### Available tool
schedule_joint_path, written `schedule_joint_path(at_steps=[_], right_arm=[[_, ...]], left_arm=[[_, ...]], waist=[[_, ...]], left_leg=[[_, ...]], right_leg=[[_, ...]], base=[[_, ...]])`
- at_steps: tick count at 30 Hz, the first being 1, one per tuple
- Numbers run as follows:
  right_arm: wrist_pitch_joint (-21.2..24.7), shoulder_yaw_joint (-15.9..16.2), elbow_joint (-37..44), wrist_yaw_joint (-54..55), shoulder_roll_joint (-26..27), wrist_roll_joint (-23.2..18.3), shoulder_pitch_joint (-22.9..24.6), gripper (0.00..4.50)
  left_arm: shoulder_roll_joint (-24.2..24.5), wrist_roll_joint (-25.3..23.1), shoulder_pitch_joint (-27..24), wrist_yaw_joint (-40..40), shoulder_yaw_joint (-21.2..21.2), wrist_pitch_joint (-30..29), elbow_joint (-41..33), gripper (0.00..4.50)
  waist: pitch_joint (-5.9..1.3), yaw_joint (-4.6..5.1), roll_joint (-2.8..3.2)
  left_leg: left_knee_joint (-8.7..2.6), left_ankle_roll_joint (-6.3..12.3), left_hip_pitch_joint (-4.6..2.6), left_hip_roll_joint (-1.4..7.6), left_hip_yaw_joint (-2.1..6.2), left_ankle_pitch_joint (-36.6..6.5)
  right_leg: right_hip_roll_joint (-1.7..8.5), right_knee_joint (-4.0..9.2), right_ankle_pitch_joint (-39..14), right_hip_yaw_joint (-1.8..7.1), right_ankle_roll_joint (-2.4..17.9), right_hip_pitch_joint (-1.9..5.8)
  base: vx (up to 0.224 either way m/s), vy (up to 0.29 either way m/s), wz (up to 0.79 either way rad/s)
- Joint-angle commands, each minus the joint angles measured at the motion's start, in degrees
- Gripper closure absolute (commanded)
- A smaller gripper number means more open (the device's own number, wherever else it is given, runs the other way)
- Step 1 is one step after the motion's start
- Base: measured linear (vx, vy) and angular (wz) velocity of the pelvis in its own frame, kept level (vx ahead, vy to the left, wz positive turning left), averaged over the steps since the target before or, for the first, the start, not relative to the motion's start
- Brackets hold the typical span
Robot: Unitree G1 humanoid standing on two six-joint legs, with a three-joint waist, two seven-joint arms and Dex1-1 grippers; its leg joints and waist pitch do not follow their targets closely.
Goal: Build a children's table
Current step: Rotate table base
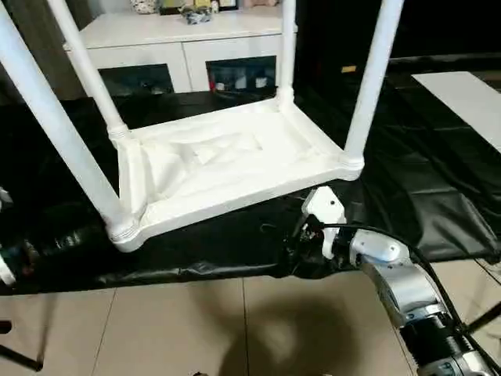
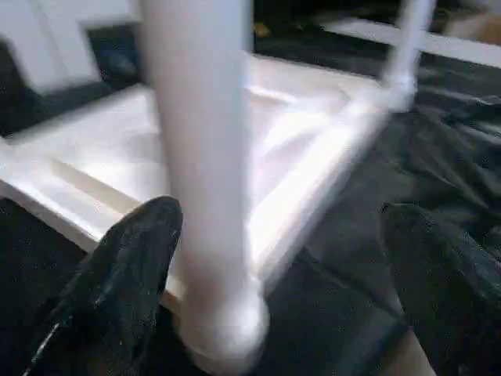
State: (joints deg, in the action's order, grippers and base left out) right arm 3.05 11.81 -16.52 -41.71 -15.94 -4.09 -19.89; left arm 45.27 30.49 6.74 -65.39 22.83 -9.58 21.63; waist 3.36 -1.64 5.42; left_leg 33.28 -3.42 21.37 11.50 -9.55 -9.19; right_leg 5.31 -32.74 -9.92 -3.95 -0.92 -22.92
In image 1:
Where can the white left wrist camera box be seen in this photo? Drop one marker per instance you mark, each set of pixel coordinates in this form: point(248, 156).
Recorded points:
point(5, 265)

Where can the white side table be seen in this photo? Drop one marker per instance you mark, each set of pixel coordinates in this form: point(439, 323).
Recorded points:
point(462, 106)

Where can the black work mat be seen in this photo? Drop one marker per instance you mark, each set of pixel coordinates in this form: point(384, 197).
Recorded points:
point(438, 196)

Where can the white cabinet with glass doors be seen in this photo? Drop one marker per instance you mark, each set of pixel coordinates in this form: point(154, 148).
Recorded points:
point(141, 35)

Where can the white plastic table top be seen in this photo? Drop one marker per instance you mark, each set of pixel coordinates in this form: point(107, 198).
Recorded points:
point(219, 157)

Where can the small yellow box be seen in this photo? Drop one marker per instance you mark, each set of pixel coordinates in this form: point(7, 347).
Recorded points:
point(348, 69)

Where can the black stand leg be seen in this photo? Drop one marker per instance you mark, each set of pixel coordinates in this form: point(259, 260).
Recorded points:
point(19, 352)
point(484, 317)

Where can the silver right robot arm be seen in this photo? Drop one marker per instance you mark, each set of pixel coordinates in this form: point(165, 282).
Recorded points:
point(399, 282)

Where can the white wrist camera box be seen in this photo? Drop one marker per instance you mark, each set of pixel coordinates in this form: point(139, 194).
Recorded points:
point(5, 265)
point(325, 207)

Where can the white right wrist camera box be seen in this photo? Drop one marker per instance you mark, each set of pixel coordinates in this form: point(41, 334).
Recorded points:
point(325, 207)

